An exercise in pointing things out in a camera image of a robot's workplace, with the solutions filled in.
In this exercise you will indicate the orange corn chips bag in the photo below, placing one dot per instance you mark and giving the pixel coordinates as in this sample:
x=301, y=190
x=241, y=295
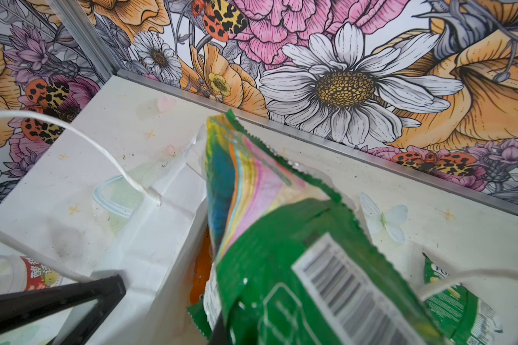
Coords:
x=202, y=269

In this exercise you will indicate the white green paper bag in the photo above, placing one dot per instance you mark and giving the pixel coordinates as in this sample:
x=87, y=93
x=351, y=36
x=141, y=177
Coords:
x=126, y=195

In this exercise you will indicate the green snack bag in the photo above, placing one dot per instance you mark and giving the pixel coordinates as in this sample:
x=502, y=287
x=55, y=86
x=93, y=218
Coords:
x=292, y=264

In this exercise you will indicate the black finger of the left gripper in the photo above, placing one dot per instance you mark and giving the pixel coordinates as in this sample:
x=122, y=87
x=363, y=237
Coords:
x=94, y=300

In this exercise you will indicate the green Fox's candy bag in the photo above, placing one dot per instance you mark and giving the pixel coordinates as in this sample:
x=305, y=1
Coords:
x=463, y=317

